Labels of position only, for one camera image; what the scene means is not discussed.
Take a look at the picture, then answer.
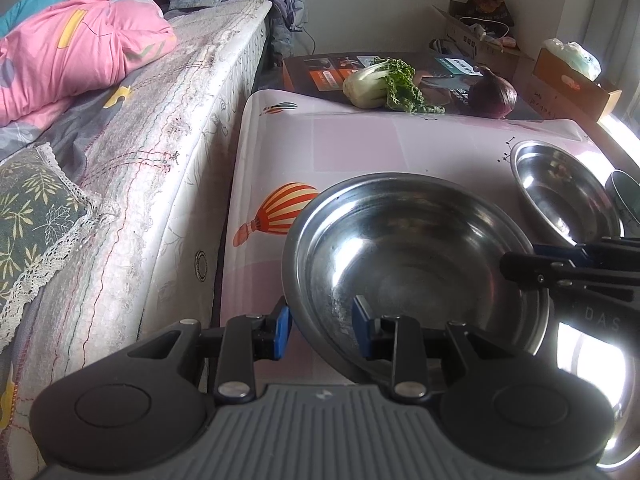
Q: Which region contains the dark packet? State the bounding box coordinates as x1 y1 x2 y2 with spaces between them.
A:
467 0 516 28

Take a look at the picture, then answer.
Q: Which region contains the dark printed carton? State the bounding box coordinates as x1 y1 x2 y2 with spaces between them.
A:
282 52 546 121

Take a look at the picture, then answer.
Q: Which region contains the small stainless steel bowl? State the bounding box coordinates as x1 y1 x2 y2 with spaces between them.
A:
510 140 625 256

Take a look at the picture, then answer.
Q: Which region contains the napa cabbage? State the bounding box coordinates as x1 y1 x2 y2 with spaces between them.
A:
342 58 445 114

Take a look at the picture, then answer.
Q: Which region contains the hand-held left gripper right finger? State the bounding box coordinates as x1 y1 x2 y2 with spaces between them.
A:
351 296 506 403

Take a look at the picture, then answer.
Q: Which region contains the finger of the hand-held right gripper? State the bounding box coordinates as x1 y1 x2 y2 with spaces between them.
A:
500 252 640 297
532 237 640 267

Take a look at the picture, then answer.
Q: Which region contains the pink and blue quilt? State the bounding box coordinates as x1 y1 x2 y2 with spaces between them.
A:
0 0 177 126

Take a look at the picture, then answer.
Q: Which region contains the white quilted mattress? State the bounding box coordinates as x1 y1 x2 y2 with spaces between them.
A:
0 0 273 480

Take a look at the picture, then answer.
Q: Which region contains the white plastic bag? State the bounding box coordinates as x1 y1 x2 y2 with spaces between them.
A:
544 38 602 81

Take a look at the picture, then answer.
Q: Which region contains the grey printed bedsheet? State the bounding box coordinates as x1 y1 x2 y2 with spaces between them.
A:
0 82 136 171

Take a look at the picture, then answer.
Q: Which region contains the open cardboard box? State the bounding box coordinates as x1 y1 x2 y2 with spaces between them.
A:
432 2 536 78

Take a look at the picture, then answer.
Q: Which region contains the green leaf cushion with lace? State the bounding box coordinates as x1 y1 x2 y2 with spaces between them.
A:
0 142 116 351

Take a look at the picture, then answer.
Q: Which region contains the small cardboard box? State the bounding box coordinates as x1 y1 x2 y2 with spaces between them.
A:
532 47 622 121

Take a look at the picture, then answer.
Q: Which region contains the large stainless steel deep plate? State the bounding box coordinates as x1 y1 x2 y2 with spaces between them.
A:
547 320 640 467
281 172 551 383

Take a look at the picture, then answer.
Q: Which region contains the teal ceramic bowl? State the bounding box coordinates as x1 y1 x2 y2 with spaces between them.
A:
605 170 640 238

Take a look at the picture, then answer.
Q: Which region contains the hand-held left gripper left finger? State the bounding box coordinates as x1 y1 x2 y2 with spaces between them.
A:
127 305 292 407

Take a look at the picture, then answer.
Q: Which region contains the pink printed tablecloth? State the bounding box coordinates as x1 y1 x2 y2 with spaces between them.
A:
210 89 616 391

